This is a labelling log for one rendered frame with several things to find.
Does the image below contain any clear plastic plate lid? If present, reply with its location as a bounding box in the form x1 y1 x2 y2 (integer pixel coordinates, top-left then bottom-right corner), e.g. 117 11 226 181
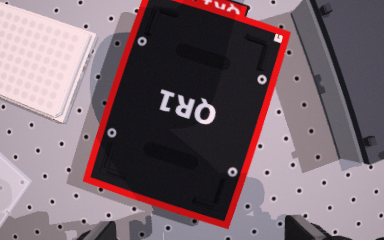
0 151 33 228

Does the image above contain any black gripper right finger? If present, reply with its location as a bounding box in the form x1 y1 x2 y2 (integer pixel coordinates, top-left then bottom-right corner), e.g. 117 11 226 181
285 214 352 240

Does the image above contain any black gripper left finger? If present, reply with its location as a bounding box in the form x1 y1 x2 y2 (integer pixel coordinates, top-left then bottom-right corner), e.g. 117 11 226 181
77 221 117 240

